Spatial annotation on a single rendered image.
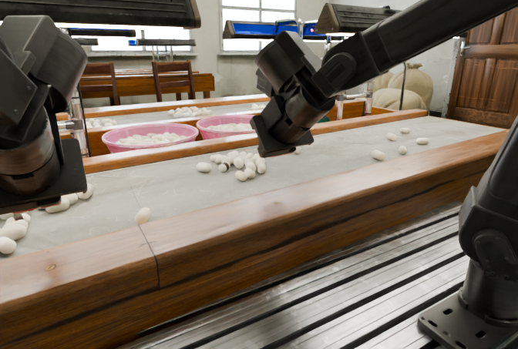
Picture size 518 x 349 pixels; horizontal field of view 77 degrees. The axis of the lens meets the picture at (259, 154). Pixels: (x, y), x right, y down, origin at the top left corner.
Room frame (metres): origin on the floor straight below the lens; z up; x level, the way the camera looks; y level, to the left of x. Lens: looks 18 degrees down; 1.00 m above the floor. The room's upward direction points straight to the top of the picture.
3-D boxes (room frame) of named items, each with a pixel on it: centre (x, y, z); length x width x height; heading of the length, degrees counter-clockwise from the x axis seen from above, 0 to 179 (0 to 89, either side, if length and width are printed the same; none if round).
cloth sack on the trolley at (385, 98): (3.52, -1.40, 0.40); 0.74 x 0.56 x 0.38; 120
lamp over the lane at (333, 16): (1.06, -0.43, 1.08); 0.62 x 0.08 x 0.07; 122
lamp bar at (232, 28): (1.54, -0.14, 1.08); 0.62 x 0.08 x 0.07; 122
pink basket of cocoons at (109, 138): (0.93, 0.31, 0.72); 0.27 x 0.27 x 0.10
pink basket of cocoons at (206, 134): (1.08, 0.07, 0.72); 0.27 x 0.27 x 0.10
